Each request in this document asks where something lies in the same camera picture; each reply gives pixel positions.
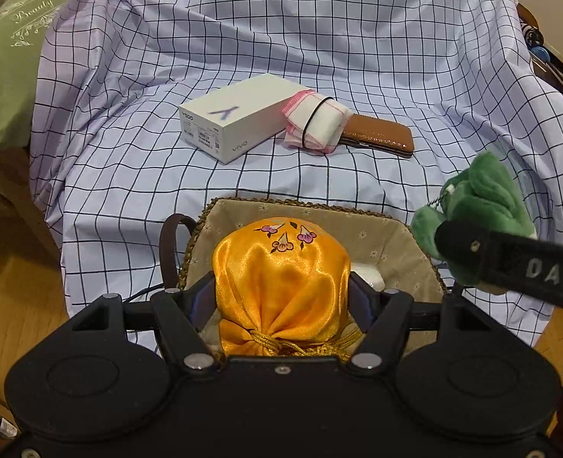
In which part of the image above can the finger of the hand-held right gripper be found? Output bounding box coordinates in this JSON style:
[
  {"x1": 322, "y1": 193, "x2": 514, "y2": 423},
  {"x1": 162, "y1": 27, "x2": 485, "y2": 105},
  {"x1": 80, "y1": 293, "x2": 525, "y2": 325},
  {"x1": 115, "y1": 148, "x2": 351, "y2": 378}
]
[{"x1": 435, "y1": 219, "x2": 563, "y2": 318}]

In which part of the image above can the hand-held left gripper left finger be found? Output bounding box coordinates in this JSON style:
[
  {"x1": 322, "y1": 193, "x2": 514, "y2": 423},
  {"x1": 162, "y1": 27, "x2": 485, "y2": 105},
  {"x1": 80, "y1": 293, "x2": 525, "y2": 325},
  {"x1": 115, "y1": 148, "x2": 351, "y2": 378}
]
[{"x1": 71, "y1": 271, "x2": 221, "y2": 376}]

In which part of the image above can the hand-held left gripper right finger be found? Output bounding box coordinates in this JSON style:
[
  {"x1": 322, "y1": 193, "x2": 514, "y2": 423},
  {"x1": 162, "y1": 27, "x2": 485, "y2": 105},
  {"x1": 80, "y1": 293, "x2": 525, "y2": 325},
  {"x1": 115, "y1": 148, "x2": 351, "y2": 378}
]
[{"x1": 347, "y1": 272, "x2": 495, "y2": 376}]

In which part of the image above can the green and white plush toy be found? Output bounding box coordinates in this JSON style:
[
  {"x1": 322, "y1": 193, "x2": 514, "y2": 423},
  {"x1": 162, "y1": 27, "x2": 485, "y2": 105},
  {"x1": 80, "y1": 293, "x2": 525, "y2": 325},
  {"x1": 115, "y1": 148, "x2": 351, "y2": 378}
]
[{"x1": 410, "y1": 151, "x2": 538, "y2": 293}]

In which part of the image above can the woven basket with beige lining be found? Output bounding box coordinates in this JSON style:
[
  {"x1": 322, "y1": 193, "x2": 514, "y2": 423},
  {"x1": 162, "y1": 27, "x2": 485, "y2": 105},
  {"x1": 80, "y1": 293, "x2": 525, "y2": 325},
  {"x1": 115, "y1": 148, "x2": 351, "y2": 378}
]
[{"x1": 179, "y1": 197, "x2": 449, "y2": 358}]

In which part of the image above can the orange satin drawstring pouch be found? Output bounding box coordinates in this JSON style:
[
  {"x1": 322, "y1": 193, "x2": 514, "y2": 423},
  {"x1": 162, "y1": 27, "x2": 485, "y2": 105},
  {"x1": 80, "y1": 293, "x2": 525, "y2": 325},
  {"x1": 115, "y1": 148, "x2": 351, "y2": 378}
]
[{"x1": 212, "y1": 219, "x2": 361, "y2": 358}]

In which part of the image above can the brown leather case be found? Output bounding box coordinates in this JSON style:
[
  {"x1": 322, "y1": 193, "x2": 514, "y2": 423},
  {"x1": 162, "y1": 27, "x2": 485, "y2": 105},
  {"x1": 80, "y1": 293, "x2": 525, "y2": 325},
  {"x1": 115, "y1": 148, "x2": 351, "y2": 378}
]
[{"x1": 339, "y1": 114, "x2": 414, "y2": 160}]

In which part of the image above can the folded white cloth pink edge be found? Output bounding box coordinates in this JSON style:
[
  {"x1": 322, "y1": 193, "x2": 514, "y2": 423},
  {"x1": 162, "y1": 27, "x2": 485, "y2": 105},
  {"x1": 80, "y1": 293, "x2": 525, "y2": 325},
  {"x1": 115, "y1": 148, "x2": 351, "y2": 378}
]
[{"x1": 284, "y1": 90, "x2": 353, "y2": 154}]

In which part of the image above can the white cardboard box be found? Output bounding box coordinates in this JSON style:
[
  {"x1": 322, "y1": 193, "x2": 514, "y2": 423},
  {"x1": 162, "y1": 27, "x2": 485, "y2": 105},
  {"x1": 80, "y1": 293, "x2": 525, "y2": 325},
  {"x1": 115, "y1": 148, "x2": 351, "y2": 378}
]
[{"x1": 179, "y1": 73, "x2": 311, "y2": 165}]

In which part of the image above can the checked light blue cloth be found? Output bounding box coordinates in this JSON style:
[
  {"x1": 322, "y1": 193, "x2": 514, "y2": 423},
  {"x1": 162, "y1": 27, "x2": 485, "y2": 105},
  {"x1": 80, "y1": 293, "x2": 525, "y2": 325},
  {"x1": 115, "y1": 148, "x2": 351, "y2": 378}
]
[{"x1": 29, "y1": 0, "x2": 563, "y2": 350}]

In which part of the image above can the green printed cloth bag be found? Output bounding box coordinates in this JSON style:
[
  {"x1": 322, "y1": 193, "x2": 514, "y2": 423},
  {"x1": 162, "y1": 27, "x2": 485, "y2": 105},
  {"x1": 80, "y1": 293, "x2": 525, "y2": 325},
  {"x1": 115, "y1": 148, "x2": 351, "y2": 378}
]
[{"x1": 0, "y1": 0, "x2": 80, "y2": 145}]

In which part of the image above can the dark brown strap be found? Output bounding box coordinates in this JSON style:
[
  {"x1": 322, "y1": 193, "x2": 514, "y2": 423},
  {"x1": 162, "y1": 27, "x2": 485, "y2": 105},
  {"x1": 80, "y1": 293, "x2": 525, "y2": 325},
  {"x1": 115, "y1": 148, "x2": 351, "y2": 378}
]
[{"x1": 160, "y1": 213, "x2": 199, "y2": 293}]

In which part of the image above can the black cable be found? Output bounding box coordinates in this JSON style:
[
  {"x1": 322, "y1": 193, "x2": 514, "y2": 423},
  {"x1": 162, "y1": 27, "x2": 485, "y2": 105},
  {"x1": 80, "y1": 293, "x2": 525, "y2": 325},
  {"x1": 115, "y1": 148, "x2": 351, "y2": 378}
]
[{"x1": 121, "y1": 282, "x2": 183, "y2": 304}]

